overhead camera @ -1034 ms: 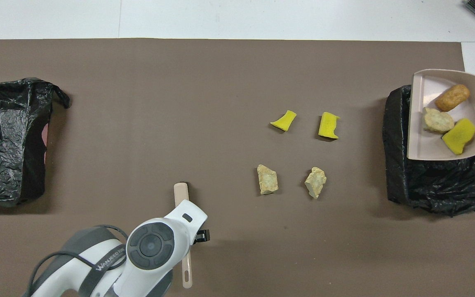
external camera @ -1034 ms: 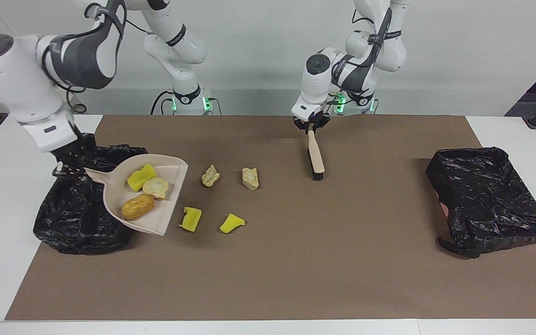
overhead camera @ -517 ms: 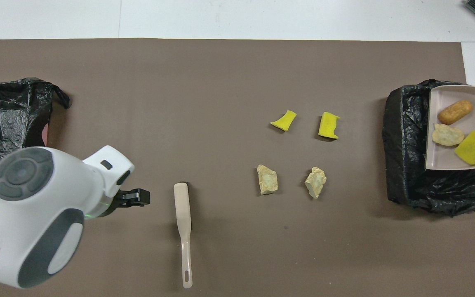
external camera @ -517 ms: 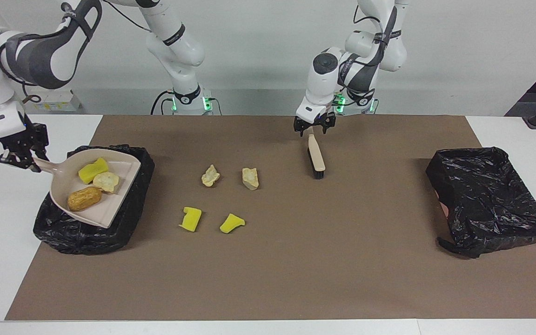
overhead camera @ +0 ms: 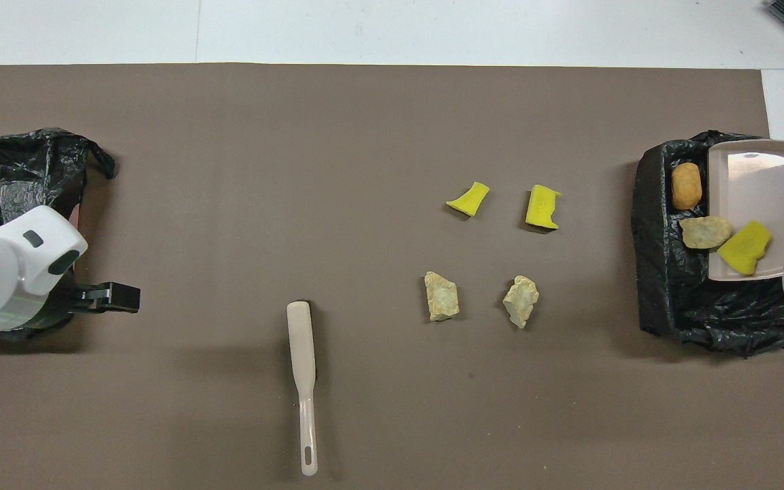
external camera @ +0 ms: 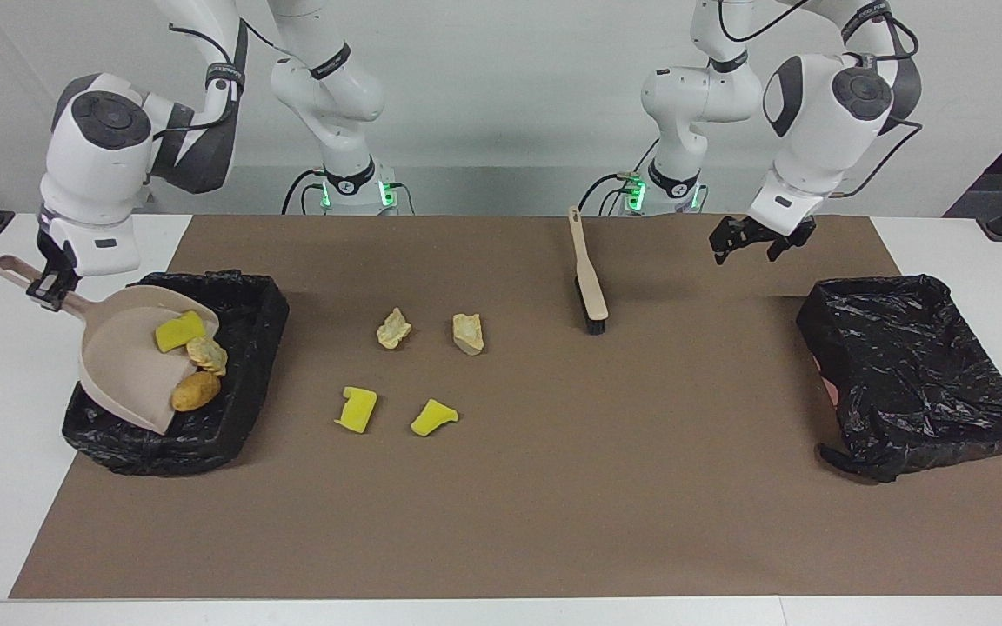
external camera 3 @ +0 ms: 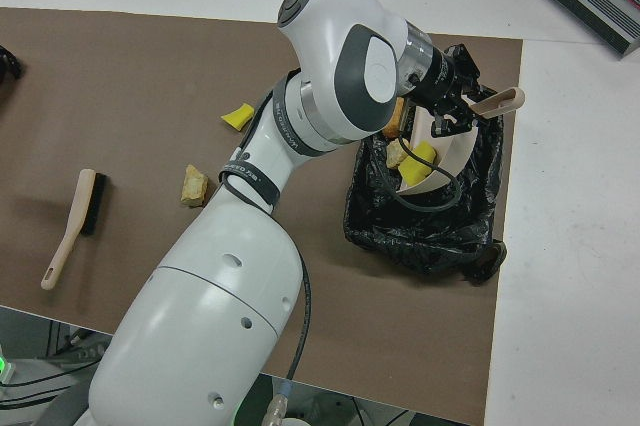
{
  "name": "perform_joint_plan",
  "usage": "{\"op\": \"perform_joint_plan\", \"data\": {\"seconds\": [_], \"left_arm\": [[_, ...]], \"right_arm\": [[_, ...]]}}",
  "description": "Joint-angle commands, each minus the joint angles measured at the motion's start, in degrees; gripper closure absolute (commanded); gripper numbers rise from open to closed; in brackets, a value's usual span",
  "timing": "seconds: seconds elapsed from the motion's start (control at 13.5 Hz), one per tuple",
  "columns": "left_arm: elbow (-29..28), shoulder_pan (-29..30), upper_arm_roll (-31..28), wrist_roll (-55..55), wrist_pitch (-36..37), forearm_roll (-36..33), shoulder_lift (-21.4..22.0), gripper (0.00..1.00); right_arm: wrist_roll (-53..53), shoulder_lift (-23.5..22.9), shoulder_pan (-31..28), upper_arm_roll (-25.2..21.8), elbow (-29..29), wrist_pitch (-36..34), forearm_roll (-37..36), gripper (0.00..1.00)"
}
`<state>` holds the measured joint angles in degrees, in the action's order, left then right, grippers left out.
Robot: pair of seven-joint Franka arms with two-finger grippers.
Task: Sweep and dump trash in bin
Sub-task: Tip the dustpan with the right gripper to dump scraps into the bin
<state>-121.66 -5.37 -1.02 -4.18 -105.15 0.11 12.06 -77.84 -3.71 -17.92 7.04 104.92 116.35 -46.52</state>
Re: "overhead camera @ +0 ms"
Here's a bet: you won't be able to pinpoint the beige plastic dustpan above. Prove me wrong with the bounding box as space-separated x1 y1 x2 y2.
707 140 784 282

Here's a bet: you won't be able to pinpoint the tan crusted bread piece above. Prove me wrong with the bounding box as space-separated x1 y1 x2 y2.
423 271 461 323

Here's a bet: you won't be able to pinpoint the yellow sponge piece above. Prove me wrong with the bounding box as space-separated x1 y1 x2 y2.
717 220 772 276
445 181 491 218
525 184 562 232

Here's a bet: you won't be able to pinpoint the bin lined with black bag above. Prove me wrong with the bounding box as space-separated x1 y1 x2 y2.
0 127 117 341
632 131 784 359

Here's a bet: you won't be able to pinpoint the pale bread chunk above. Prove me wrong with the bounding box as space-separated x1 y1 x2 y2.
679 216 733 250

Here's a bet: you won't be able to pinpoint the brown table mat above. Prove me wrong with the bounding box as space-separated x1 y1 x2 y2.
0 63 784 490

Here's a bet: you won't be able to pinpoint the brown bread roll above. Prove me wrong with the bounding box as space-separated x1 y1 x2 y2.
671 162 704 210

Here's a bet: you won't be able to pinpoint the pale bread piece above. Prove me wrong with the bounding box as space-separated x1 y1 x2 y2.
502 275 540 329

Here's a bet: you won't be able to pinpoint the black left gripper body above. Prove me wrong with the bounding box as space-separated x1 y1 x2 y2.
42 272 93 331

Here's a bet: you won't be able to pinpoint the beige hand brush black bristles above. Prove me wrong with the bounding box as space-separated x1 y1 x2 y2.
287 300 319 477

